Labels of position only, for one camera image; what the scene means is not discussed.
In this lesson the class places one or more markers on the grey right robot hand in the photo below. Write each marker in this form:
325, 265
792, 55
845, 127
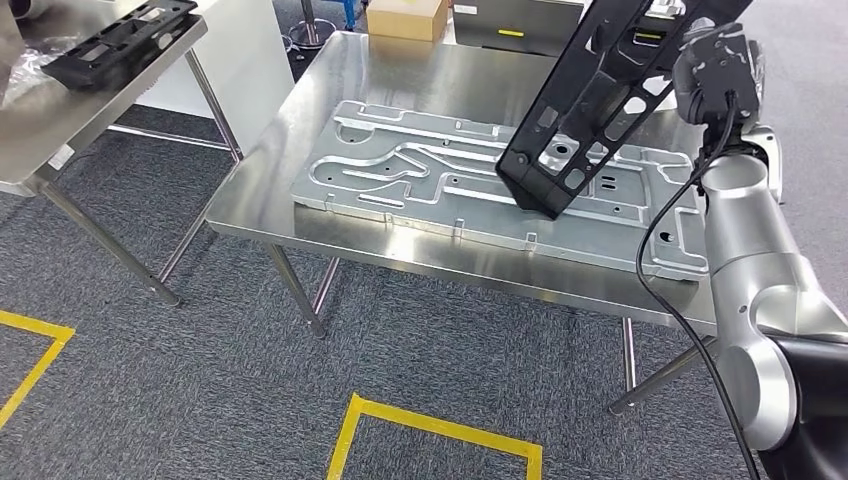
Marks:
757, 66

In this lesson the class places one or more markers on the long black plastic part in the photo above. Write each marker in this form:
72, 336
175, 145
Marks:
536, 192

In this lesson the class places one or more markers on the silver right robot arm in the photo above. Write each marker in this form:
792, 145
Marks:
748, 232

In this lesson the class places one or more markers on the stainless steel workbench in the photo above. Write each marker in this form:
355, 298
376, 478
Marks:
397, 73

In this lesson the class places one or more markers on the blue metal shelf rack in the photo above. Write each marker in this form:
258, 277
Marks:
352, 13

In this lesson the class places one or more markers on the black plastic part stack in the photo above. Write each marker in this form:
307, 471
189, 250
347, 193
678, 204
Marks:
112, 53

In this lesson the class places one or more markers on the grey laptop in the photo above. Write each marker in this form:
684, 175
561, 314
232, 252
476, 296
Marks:
497, 16

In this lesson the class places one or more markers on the stamped grey metal panel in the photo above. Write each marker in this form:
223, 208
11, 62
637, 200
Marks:
497, 222

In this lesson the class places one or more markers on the brown cardboard box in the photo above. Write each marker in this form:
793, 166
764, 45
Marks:
404, 20

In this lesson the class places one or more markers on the stainless steel side table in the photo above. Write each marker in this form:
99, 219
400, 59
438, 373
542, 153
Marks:
40, 126

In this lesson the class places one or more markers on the clear plastic bag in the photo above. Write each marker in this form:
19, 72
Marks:
30, 66

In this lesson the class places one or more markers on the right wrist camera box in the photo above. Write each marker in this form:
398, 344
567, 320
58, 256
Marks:
715, 79

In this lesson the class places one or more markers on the chrome stanchion post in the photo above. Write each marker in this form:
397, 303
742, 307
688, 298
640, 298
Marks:
311, 30

